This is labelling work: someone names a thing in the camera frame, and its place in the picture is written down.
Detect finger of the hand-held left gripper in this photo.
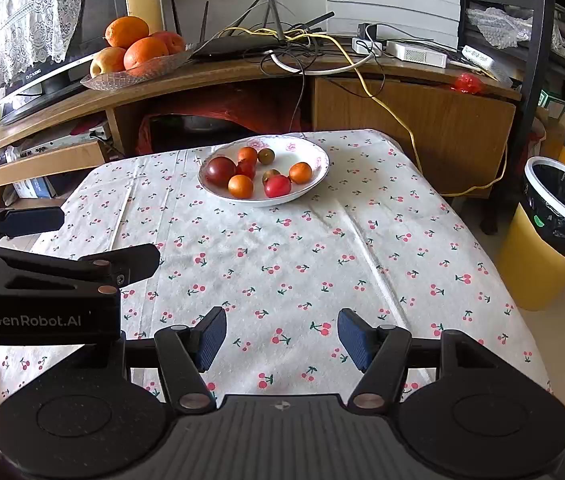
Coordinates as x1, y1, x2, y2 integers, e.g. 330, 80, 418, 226
0, 243, 161, 295
0, 205, 66, 252

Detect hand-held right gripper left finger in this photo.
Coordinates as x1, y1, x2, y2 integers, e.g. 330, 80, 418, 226
121, 306, 228, 415

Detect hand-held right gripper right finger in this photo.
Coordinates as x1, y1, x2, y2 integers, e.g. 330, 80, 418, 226
337, 308, 501, 414

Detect bright red tomato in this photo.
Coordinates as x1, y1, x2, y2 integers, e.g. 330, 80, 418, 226
263, 175, 293, 199

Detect white floral plate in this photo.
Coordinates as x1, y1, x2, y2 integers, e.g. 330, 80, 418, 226
197, 135, 331, 208

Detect silver set-top box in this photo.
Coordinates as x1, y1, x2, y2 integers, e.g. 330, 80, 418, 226
11, 127, 114, 162

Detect cherry print tablecloth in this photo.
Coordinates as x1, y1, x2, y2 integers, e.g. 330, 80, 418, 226
0, 129, 553, 407

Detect metal pot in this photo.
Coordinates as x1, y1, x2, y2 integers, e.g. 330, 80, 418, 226
180, 115, 224, 132

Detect glass fruit bowl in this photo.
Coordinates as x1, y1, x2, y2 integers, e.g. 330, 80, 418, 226
80, 49, 194, 92

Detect yellow apple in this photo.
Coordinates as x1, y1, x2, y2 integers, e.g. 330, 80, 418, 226
90, 47, 127, 79

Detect red plastic bag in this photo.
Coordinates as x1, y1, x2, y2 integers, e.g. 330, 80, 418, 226
135, 92, 313, 157

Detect yellow trash bin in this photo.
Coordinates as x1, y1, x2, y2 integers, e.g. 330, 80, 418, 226
497, 156, 565, 312

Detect white lace cover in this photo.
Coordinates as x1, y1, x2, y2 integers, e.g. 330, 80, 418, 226
0, 0, 89, 107

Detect large orange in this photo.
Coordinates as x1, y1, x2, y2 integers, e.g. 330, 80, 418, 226
105, 16, 150, 50
123, 37, 170, 71

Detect red apple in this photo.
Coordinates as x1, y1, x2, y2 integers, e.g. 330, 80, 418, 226
150, 30, 186, 55

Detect black television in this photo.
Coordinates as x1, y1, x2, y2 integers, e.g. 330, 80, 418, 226
0, 0, 129, 127

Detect black router with antennas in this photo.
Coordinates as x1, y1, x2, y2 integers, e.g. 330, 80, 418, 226
170, 0, 336, 59

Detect wooden television cabinet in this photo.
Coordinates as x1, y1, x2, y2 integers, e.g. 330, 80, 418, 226
0, 50, 523, 207

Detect red packet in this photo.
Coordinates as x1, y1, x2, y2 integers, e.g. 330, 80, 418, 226
450, 72, 487, 95

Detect white vented device box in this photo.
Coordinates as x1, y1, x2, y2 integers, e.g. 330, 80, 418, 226
385, 41, 449, 69

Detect white power strip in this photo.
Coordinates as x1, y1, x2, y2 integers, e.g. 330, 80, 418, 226
351, 37, 384, 57

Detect white perforated device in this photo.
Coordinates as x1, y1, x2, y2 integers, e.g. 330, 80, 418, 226
461, 45, 512, 87

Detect black metal shelf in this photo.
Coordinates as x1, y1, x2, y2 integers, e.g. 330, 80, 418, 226
460, 0, 565, 221

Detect white ribbed panel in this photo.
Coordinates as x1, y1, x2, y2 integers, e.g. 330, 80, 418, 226
324, 0, 464, 42

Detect clear bubble wrap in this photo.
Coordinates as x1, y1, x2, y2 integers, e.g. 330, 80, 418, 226
467, 6, 563, 51

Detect yellow network cable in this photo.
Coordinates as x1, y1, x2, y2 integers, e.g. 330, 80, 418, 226
222, 25, 509, 199

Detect black hanging cable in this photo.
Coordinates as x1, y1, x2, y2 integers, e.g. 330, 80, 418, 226
293, 57, 313, 133

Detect white cable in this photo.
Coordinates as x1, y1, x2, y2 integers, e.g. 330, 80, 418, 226
269, 50, 374, 75

